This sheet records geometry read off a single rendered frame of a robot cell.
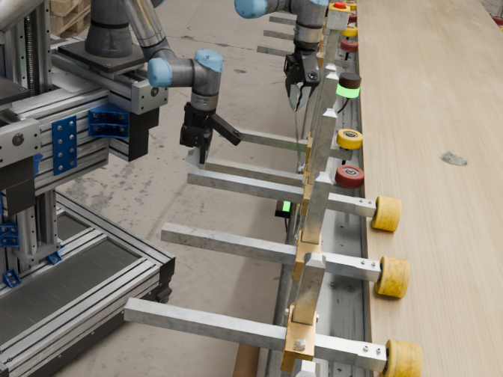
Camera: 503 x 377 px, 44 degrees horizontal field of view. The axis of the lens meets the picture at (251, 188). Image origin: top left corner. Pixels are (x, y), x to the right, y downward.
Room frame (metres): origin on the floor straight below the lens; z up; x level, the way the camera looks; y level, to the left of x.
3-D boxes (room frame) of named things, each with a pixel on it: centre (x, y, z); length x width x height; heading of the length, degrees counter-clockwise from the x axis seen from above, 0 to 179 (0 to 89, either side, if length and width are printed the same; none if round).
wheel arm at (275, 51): (2.81, -0.14, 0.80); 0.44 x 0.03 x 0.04; 87
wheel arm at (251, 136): (1.81, -0.09, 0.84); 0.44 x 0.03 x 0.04; 87
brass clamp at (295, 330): (0.83, -0.12, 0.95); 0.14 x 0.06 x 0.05; 177
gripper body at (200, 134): (1.58, 0.17, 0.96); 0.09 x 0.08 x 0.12; 87
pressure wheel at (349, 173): (1.55, -0.27, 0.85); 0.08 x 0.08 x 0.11
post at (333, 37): (2.11, -0.20, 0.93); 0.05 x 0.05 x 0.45; 87
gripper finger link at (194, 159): (1.56, 0.17, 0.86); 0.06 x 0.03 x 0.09; 87
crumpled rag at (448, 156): (1.74, -0.60, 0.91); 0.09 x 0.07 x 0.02; 54
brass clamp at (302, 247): (1.08, -0.14, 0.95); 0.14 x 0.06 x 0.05; 177
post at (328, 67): (1.85, -0.18, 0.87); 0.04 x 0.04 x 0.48; 87
